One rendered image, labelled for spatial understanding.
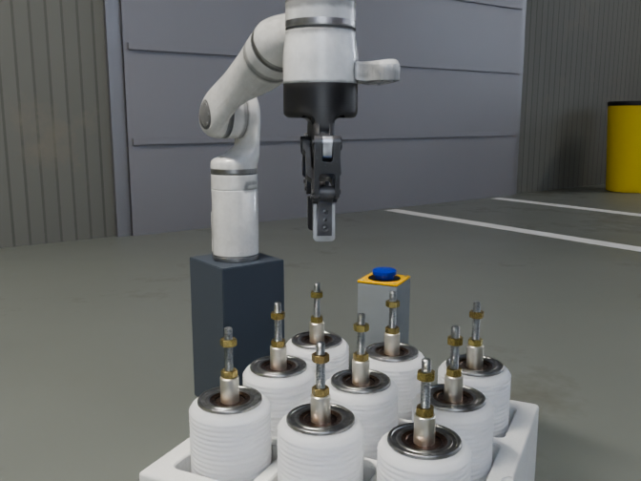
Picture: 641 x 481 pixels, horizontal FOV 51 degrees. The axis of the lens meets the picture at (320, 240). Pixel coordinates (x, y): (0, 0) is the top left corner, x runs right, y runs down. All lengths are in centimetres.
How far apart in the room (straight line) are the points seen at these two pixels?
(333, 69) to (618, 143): 517
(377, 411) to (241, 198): 60
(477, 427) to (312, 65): 43
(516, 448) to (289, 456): 30
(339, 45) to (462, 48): 416
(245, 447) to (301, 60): 43
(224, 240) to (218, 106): 26
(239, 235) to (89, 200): 215
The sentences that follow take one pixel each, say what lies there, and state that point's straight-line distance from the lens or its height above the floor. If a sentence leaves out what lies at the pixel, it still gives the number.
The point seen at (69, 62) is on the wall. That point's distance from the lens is 338.
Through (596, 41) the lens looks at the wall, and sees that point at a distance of 622.
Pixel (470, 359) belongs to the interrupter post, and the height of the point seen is 26.
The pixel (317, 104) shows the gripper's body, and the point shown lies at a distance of 65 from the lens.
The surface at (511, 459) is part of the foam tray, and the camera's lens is 86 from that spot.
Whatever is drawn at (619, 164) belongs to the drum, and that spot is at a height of 22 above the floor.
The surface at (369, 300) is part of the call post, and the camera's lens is 111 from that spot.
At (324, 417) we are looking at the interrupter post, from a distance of 75.
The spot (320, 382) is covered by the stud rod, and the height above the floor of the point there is 30.
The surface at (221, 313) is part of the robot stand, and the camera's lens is 129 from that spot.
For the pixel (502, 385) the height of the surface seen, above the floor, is 24.
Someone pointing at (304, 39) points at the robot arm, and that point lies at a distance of 66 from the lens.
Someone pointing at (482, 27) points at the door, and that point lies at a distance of 497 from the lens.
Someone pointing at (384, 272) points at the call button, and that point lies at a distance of 110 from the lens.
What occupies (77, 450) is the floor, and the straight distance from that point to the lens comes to 131.
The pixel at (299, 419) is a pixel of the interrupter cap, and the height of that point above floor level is 25.
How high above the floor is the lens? 58
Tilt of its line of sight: 10 degrees down
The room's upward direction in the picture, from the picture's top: straight up
